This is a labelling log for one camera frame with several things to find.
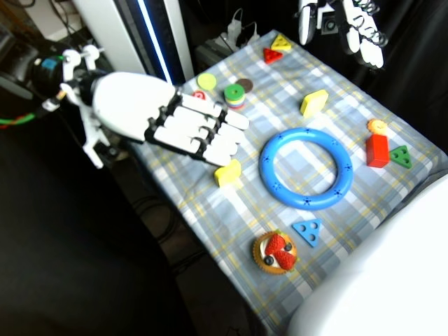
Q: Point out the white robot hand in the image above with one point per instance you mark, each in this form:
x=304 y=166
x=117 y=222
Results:
x=126 y=101
x=364 y=45

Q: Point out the yellow triangle block with holes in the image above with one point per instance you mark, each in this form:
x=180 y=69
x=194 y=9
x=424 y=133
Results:
x=281 y=42

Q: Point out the red triangle block with holes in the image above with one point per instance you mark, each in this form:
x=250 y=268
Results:
x=272 y=55

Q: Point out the red rectangular block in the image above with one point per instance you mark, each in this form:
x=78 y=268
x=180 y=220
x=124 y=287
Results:
x=377 y=151

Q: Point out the green triangle block with holes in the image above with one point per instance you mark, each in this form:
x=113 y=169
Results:
x=401 y=157

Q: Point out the blue triangle block with holes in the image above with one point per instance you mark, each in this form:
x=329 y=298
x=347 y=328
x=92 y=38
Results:
x=308 y=231

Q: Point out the toy strawberry fruit tart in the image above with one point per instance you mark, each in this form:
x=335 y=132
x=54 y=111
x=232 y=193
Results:
x=275 y=252

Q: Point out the black curtain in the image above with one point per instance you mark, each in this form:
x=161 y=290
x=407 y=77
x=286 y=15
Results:
x=413 y=87

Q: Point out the white column with blue light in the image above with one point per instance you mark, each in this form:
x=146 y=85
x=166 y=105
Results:
x=133 y=35

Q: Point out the red round disc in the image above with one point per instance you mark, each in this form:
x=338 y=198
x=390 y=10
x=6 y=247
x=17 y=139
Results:
x=199 y=94

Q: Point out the yellow-green round disc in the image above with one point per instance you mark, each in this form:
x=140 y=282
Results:
x=206 y=81

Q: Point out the coloured discs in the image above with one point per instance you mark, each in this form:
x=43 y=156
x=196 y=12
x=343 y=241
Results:
x=234 y=97

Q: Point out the brown round disc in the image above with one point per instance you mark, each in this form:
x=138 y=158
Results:
x=245 y=85

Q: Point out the white power adapter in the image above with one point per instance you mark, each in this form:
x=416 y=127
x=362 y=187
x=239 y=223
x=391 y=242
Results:
x=238 y=31

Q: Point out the blue plaid table cloth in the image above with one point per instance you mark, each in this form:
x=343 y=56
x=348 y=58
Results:
x=217 y=210

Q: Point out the white robot body shell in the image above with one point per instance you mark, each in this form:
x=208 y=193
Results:
x=385 y=273

